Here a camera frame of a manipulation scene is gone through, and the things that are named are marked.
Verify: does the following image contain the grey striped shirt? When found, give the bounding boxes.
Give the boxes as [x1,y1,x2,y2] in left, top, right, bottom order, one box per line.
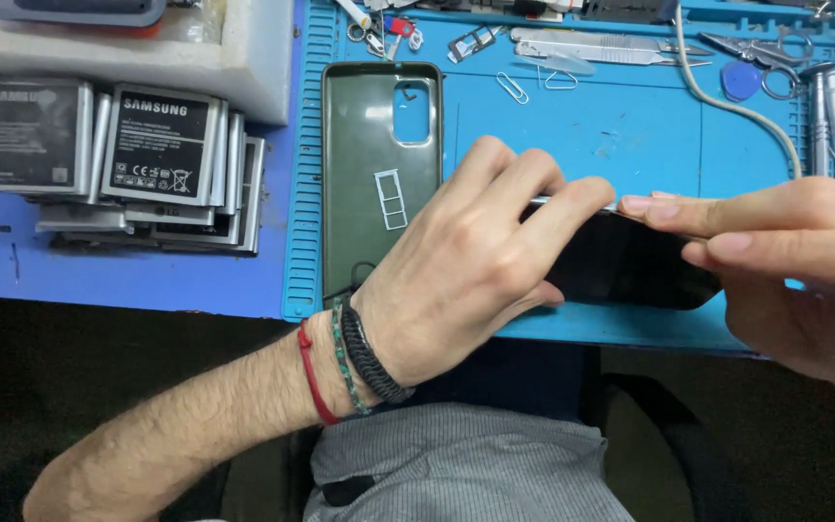
[303,402,636,522]

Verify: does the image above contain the person's right hand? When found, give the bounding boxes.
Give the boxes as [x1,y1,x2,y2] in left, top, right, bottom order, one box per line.
[617,176,835,411]

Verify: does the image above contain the person's left hand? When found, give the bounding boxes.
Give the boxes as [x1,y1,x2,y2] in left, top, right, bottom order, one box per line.
[351,135,618,392]

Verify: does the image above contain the black SIM card adapter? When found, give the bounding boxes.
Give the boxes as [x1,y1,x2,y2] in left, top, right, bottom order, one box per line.
[447,25,503,64]

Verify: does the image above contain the black smartphone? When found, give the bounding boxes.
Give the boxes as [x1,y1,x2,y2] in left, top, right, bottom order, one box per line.
[519,194,724,311]

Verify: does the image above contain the silver scissors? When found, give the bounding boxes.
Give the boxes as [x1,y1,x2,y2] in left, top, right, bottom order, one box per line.
[699,28,815,101]

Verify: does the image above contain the black braided bracelet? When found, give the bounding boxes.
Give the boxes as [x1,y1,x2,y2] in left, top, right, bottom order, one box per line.
[339,292,417,405]

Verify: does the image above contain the grey plastic tray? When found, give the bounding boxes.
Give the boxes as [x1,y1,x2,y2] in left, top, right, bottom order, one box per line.
[0,0,168,29]

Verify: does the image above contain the blue triangular opening pick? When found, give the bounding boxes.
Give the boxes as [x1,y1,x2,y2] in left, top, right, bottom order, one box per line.
[720,60,763,103]

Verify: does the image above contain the silver SIM tray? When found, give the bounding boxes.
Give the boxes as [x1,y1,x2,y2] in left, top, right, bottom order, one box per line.
[374,169,410,232]

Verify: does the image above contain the white foam block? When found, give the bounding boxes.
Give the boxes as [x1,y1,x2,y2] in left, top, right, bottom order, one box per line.
[0,0,295,126]

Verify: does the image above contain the white cable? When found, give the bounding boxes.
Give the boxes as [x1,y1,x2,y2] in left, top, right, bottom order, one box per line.
[674,0,804,179]

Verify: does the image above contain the black chair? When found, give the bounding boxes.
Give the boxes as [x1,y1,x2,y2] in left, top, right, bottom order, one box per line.
[591,372,752,522]

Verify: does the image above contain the green beaded bracelet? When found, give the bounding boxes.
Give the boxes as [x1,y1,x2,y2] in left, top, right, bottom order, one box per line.
[330,296,373,416]

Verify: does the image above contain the blue silicone repair mat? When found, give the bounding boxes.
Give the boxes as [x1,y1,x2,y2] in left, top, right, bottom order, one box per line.
[281,0,835,358]

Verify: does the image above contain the silver scalpel handle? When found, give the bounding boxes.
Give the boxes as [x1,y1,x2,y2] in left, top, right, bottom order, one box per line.
[509,28,716,57]
[515,41,713,68]

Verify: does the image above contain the dark green phone case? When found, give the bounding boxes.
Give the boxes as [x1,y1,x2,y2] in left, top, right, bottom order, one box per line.
[321,61,445,300]

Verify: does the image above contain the key ring with red tag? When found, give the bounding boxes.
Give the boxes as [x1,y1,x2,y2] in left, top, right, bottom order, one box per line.
[346,13,426,62]

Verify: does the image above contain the pile of phone batteries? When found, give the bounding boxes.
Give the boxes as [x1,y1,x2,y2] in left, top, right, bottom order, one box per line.
[0,78,268,256]

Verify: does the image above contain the red string bracelet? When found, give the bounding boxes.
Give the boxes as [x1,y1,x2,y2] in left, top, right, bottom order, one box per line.
[297,319,343,426]

